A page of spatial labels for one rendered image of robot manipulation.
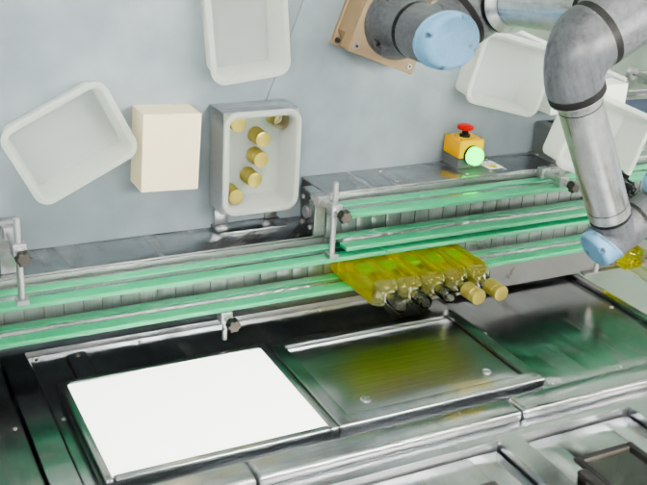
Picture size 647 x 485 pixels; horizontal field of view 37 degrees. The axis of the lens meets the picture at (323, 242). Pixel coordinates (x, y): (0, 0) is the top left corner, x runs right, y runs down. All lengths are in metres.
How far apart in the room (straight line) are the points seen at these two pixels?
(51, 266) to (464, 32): 0.92
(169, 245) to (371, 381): 0.50
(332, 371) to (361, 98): 0.64
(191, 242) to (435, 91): 0.69
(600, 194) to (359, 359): 0.61
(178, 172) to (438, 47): 0.58
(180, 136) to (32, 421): 0.62
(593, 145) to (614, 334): 0.77
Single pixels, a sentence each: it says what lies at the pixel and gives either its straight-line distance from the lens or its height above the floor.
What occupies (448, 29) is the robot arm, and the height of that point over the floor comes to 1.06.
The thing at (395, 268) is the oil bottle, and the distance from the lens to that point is 2.08.
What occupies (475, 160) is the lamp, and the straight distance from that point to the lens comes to 2.32.
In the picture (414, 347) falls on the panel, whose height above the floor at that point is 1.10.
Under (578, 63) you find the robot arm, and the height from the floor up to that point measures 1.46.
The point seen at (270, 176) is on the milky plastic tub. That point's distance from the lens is 2.15.
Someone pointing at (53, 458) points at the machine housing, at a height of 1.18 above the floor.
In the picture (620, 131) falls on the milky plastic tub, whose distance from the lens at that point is 2.29.
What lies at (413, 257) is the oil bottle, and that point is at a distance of 2.13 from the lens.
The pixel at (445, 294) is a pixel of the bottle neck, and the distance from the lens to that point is 2.02.
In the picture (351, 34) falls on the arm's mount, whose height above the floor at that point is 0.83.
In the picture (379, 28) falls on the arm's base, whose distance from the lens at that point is 2.05.
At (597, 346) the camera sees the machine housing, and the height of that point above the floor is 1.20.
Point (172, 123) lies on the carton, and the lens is 1.97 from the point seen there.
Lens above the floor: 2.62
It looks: 55 degrees down
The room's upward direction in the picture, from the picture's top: 129 degrees clockwise
